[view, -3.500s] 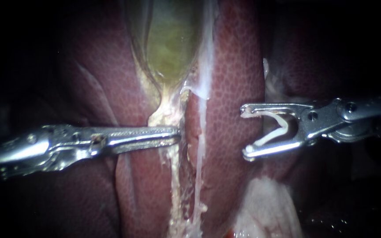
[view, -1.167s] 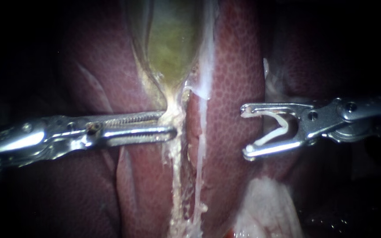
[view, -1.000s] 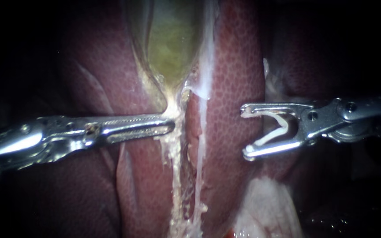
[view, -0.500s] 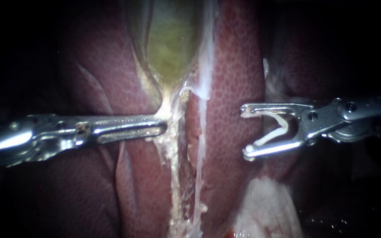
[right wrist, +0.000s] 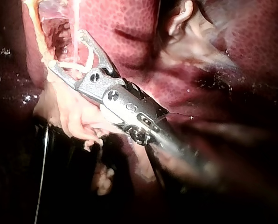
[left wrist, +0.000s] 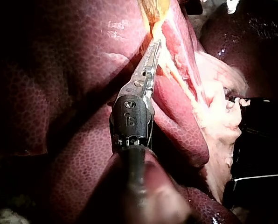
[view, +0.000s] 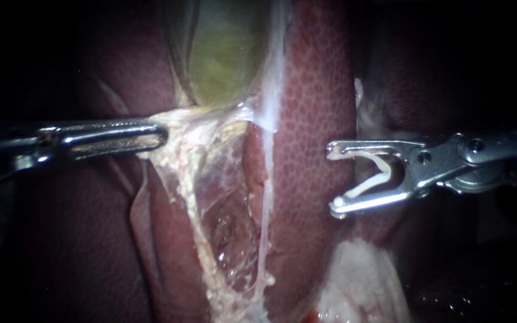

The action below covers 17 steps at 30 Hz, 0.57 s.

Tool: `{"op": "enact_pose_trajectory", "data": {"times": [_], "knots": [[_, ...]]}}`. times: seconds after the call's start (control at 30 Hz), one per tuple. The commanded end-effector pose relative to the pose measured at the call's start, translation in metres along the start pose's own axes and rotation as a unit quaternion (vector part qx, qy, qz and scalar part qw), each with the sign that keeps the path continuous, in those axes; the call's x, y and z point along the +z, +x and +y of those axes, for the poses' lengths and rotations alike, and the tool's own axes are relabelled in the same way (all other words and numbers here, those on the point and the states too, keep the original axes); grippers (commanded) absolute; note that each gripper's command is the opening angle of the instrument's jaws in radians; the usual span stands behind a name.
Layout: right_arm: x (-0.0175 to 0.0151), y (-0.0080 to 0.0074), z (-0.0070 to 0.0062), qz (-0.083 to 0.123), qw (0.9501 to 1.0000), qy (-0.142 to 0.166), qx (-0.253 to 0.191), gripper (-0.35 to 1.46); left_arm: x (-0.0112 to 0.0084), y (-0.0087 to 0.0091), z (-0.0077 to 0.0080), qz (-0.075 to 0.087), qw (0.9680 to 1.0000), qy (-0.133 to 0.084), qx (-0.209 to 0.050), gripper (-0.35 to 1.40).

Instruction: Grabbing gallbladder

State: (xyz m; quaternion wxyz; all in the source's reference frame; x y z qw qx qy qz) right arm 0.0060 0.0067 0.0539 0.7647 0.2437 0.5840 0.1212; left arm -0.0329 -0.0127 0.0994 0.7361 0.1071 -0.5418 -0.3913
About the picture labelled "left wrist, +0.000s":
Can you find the left arm instrument jaw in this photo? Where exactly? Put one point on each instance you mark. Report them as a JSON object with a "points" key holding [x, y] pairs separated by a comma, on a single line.
{"points": [[150, 57]]}

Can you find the left arm instrument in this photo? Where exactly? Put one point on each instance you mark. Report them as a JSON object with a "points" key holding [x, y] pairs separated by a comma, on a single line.
{"points": [[132, 114]]}

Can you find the gallbladder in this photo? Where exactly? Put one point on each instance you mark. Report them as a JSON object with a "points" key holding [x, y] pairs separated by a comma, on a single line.
{"points": [[154, 11]]}

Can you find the dark left arm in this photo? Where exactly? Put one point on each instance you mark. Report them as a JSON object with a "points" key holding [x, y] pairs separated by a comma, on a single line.
{"points": [[139, 186]]}

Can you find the dark red liver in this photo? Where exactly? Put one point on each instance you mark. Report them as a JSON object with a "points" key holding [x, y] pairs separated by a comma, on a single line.
{"points": [[78, 112]]}

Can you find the pale fatty tissue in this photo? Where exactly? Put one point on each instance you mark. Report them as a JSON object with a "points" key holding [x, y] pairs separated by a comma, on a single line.
{"points": [[213, 105]]}

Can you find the white cloth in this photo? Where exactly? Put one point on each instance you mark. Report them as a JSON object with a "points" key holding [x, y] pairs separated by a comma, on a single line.
{"points": [[232, 5]]}

